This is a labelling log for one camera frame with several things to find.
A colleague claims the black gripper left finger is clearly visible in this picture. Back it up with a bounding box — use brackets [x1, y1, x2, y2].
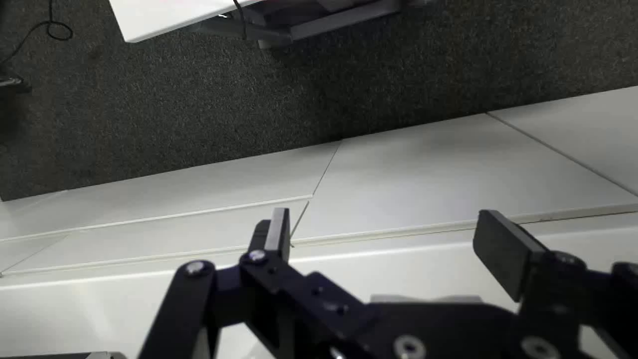
[138, 206, 376, 359]

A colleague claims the white cabinet drawer front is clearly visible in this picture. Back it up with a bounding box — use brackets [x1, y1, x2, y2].
[487, 85, 638, 196]

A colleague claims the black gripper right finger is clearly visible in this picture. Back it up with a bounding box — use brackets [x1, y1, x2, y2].
[473, 208, 638, 359]

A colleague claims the black hanging cable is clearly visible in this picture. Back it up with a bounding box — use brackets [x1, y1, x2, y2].
[0, 0, 77, 69]

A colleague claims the white flat board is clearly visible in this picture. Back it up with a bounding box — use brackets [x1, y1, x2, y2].
[108, 0, 266, 45]

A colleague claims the white lower cabinet door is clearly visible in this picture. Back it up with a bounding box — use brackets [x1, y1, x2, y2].
[292, 112, 638, 242]
[0, 142, 342, 242]

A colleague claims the grey metal stand base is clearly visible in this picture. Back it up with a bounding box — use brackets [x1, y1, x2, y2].
[248, 0, 405, 53]

